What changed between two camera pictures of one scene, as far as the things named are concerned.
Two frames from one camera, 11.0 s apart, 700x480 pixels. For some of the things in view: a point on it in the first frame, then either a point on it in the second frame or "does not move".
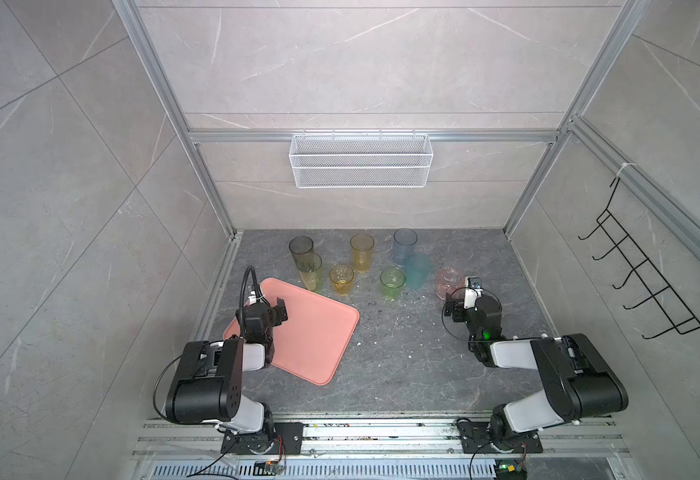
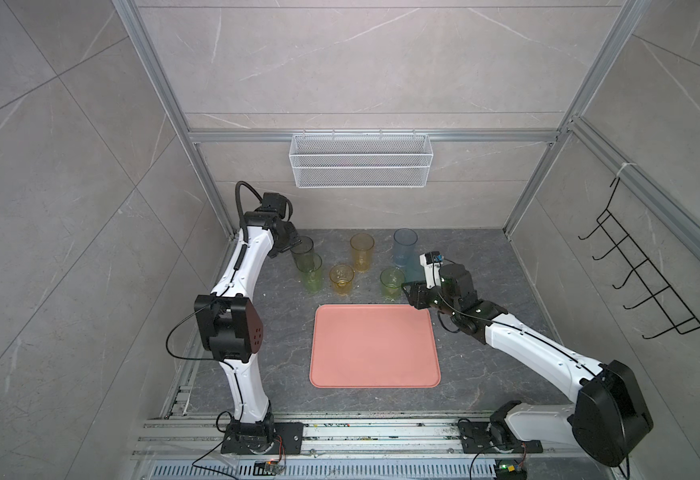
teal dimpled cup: (418, 266) does not move
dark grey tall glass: (300, 245) does not move
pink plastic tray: (312, 342) -> (373, 346)
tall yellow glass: (361, 245) does not move
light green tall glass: (311, 268) does not move
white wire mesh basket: (361, 161) does not move
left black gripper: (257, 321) -> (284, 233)
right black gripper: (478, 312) -> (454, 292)
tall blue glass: (403, 245) does not move
